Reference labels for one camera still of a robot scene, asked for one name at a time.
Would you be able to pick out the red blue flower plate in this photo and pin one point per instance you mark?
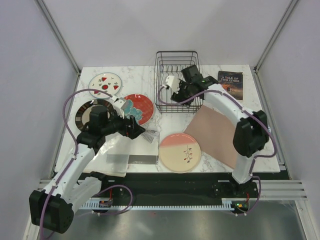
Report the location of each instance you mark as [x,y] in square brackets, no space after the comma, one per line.
[139,106]

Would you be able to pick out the brown rimmed beige plate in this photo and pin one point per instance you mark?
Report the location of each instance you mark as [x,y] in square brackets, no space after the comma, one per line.
[82,115]

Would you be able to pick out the white cable duct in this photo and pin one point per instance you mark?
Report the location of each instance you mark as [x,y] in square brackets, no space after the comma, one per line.
[101,204]

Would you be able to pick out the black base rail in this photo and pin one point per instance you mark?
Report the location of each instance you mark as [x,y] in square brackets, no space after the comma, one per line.
[175,189]

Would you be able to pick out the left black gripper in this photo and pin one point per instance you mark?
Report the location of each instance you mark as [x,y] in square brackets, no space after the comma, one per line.
[134,130]

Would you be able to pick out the pink cream leaf plate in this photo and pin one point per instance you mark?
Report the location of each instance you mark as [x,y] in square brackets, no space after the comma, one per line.
[179,153]

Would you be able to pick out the black wire dish rack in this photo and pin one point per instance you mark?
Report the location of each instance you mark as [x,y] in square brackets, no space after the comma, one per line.
[170,63]

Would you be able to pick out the clear plastic bag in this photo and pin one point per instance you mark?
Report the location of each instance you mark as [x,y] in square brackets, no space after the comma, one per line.
[119,152]

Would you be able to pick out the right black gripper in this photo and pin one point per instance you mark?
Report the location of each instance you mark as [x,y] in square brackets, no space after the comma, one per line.
[179,97]

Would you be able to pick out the white watermelon pattern plate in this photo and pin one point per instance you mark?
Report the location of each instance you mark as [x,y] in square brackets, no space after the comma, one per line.
[107,82]

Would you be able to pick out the tale of two cities book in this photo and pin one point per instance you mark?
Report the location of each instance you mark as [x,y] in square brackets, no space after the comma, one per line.
[232,82]

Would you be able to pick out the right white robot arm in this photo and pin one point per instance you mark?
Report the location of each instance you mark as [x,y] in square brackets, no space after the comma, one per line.
[251,127]

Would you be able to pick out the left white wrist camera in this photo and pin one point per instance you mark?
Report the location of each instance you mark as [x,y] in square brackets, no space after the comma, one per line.
[119,104]

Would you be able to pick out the pink placemat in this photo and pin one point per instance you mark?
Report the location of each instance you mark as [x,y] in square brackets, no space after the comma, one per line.
[214,133]

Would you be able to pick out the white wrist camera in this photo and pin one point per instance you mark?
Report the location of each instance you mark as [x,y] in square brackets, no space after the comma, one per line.
[173,83]
[119,104]

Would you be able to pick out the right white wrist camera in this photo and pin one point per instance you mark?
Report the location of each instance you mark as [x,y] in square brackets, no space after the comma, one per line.
[173,83]

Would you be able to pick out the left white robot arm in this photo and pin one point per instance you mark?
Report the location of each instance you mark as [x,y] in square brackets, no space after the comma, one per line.
[54,207]

